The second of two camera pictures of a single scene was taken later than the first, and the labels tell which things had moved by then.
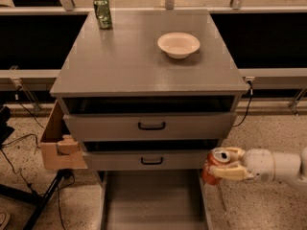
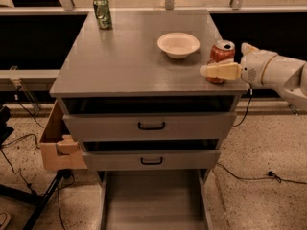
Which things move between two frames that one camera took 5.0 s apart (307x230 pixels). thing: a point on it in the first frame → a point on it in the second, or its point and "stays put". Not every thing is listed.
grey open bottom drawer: [154, 199] stays put
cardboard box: [59, 151] stays put
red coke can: [217, 156] → [222, 51]
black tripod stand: [41, 200] stays put
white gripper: [259, 164] → [254, 67]
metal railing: [259, 79] stays put
